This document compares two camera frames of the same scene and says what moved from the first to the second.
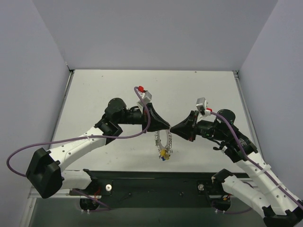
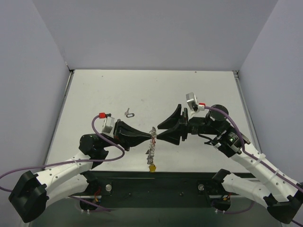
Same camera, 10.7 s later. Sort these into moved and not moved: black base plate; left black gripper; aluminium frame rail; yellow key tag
Moved: yellow key tag; left black gripper
Not moved: aluminium frame rail; black base plate
